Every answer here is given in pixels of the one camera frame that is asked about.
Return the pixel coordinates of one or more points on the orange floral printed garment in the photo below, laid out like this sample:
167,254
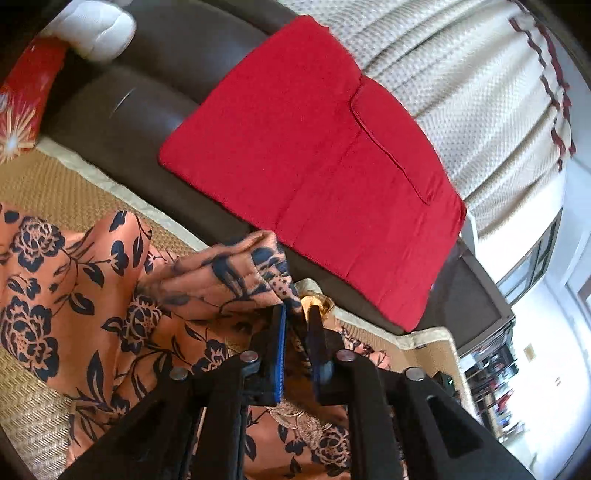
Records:
115,300

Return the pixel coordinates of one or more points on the red cloth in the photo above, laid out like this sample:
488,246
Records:
300,161

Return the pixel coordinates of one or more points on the small gold object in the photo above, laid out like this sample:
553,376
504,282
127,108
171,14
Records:
319,302

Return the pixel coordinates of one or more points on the woven straw mat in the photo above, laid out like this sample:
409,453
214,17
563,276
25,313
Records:
60,189

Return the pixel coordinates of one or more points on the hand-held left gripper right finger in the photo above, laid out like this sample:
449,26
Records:
316,350

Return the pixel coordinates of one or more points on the white pillow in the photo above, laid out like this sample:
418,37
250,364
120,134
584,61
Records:
97,32

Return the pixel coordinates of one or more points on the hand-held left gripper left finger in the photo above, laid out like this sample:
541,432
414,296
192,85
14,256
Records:
278,357

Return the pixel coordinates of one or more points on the brown leather headboard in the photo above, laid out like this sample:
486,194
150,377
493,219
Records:
161,92

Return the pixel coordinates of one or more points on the dark shelf unit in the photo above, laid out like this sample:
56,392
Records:
489,383

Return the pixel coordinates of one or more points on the cream curtain with red trim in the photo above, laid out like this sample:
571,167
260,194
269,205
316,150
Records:
461,92

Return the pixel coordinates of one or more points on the red printed pillow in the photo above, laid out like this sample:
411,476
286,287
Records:
27,101

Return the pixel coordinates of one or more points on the window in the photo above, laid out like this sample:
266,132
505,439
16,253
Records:
545,272

